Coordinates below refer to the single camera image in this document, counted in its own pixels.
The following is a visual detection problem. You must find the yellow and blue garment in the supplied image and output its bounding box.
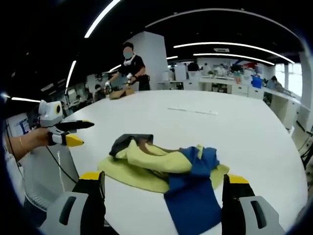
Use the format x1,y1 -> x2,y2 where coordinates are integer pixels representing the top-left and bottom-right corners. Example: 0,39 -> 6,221
97,133 -> 230,235

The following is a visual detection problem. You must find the person's left hand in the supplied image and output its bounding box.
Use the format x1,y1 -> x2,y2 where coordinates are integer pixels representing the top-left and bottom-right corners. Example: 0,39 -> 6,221
29,127 -> 54,152

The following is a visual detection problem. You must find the brown garment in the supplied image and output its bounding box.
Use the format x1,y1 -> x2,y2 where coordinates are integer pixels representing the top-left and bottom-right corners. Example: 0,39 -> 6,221
108,88 -> 135,100

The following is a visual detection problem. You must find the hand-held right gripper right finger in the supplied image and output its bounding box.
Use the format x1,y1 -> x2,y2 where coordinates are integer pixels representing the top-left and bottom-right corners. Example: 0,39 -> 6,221
221,173 -> 286,235

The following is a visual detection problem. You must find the blue bag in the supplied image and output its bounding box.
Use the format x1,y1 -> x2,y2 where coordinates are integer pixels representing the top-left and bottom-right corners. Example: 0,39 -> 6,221
251,74 -> 263,89

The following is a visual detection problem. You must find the black cable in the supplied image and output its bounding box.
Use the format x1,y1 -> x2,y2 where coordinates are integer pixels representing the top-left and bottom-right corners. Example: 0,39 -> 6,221
45,146 -> 79,185

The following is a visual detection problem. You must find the white grey chair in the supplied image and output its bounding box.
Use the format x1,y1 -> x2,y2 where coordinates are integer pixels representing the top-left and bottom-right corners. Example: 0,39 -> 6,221
21,144 -> 79,212

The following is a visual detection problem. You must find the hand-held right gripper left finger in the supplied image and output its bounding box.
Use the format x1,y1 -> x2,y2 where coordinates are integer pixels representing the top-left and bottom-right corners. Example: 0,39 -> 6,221
40,171 -> 107,235

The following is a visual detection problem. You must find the long ceiling light strip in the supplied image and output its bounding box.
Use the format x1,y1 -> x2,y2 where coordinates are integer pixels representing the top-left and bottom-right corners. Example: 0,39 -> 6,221
84,0 -> 122,39
193,52 -> 276,66
173,42 -> 296,65

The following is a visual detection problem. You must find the white template strip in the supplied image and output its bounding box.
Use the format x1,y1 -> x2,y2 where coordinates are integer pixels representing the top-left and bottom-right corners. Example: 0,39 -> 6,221
167,106 -> 219,115

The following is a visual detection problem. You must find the white cabinet counter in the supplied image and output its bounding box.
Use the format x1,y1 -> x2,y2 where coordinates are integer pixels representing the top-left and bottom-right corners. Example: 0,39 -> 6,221
158,75 -> 302,129

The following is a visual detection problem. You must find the short ceiling light strip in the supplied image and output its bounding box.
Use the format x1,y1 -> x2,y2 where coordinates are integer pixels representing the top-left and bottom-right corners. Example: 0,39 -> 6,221
65,60 -> 77,90
10,96 -> 42,104

